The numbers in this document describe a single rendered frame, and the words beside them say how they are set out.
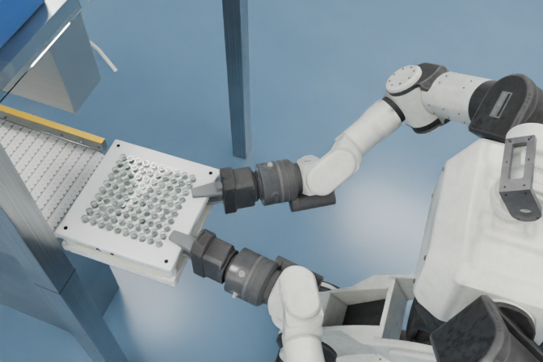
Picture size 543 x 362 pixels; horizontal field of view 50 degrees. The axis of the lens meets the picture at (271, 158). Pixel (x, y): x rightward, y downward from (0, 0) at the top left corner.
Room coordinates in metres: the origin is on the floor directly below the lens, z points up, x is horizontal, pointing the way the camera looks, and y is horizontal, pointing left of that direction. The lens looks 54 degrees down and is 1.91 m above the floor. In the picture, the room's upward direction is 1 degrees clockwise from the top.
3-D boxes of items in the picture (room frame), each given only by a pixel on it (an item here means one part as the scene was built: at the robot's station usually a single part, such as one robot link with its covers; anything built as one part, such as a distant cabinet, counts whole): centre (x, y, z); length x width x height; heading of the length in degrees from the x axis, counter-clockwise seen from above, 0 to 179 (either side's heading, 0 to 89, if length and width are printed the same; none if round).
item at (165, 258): (0.62, 0.26, 0.91); 0.25 x 0.24 x 0.02; 162
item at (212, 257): (0.49, 0.08, 0.90); 0.12 x 0.10 x 0.13; 64
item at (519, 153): (0.44, -0.33, 1.29); 0.10 x 0.07 x 0.09; 162
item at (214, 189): (0.65, 0.13, 0.92); 0.06 x 0.03 x 0.02; 104
